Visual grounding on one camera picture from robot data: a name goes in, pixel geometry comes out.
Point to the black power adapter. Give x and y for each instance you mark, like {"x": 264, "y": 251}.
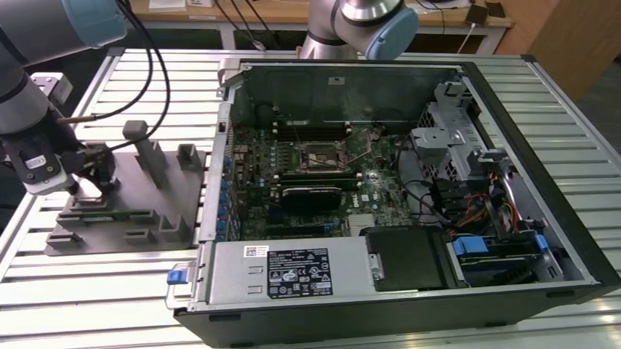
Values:
{"x": 476, "y": 15}

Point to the black expansion slot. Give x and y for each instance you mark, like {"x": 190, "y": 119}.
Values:
{"x": 296, "y": 230}

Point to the silver chipset heatsink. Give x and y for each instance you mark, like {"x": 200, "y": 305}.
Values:
{"x": 363, "y": 223}

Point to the CPU socket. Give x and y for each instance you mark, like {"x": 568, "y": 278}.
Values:
{"x": 319, "y": 154}

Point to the black RAM slot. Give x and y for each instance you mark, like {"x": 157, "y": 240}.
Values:
{"x": 316, "y": 128}
{"x": 320, "y": 183}
{"x": 320, "y": 175}
{"x": 316, "y": 124}
{"x": 316, "y": 132}
{"x": 320, "y": 179}
{"x": 349, "y": 187}
{"x": 316, "y": 137}

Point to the black plastic shroud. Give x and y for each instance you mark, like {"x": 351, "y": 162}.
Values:
{"x": 413, "y": 258}

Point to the green RAM stick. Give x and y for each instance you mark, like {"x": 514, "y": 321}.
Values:
{"x": 105, "y": 217}

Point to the blue carrier tab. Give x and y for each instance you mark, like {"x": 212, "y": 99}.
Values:
{"x": 542, "y": 243}

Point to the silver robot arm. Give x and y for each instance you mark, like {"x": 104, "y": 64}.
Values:
{"x": 25, "y": 91}

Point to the white box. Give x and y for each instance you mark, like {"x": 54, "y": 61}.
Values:
{"x": 166, "y": 3}
{"x": 201, "y": 3}

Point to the wooden desk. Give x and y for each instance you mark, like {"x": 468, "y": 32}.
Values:
{"x": 170, "y": 14}

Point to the black phone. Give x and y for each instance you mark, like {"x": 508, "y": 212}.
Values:
{"x": 496, "y": 9}

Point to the black disk drive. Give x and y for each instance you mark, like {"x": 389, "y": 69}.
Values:
{"x": 495, "y": 270}

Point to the green motherboard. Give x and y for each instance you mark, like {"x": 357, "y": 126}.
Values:
{"x": 384, "y": 196}

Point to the silver power supply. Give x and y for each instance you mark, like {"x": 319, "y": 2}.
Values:
{"x": 228, "y": 276}

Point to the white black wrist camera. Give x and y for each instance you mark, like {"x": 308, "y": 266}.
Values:
{"x": 42, "y": 171}

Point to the grey parts rack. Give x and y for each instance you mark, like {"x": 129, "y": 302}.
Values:
{"x": 122, "y": 174}

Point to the silver drive cage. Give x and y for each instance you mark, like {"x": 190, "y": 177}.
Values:
{"x": 437, "y": 141}

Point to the black graphics card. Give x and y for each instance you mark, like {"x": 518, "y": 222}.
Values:
{"x": 311, "y": 203}

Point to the wooden cabinet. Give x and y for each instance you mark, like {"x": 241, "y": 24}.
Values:
{"x": 572, "y": 43}

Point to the black PC case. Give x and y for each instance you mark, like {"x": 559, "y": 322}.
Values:
{"x": 340, "y": 323}

